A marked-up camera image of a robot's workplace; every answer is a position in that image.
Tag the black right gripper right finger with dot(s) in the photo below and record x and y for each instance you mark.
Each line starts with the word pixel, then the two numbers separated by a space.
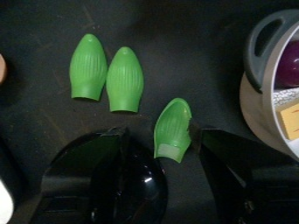
pixel 249 180

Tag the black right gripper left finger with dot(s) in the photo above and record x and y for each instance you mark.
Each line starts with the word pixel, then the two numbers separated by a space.
pixel 74 163

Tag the green toy corn husk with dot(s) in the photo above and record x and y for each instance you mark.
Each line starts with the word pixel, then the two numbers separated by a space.
pixel 173 131
pixel 89 68
pixel 125 80

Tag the glossy black round object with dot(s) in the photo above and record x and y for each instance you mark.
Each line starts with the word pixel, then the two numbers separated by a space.
pixel 137 186

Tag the white toy induction cooktop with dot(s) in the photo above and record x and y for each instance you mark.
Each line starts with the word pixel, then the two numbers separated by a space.
pixel 5 204

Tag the yellow toy butter piece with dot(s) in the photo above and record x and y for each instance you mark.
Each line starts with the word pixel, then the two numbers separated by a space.
pixel 292 121

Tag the white cup with lemon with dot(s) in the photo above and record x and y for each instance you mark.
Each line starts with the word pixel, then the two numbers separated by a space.
pixel 257 105

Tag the white speckled toy piece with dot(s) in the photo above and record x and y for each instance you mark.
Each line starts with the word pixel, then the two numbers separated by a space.
pixel 286 97

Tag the orange toy vegetable green stem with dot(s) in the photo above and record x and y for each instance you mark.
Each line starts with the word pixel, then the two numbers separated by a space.
pixel 2 68

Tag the purple toy piece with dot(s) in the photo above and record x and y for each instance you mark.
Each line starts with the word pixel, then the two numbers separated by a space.
pixel 289 65

